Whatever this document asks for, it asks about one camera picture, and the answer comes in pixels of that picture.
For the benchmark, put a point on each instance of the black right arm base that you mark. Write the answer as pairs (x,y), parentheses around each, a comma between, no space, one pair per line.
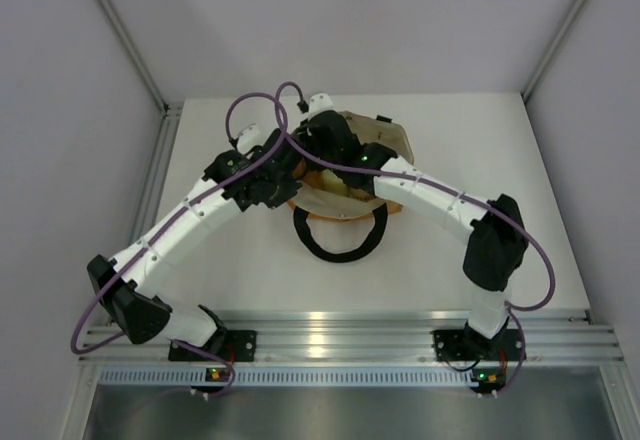
(465,345)

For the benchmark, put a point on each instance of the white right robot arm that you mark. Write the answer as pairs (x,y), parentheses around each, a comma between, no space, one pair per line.
(489,230)

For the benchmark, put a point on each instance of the perforated cable duct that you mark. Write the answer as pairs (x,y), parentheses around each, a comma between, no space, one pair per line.
(253,376)

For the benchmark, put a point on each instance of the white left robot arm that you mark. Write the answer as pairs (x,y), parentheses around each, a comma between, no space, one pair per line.
(132,280)

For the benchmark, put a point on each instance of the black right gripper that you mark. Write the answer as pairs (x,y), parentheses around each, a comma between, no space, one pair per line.
(304,134)

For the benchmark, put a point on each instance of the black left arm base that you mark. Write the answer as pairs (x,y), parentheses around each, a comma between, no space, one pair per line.
(232,346)

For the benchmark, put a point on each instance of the tan canvas tote bag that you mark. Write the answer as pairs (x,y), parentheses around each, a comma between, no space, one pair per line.
(375,135)

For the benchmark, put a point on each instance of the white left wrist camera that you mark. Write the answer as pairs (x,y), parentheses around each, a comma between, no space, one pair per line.
(249,138)

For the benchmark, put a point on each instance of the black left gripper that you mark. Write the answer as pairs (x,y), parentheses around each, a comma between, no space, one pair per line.
(286,193)

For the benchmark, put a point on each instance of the aluminium frame rail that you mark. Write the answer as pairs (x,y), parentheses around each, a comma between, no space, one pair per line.
(406,338)

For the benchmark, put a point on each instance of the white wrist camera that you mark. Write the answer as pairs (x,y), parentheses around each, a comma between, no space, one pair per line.
(319,103)
(249,138)

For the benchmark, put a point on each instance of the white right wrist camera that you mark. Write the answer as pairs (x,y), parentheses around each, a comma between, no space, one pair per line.
(319,103)

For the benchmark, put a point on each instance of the green pump bottle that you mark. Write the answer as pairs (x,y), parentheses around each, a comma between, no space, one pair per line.
(331,182)

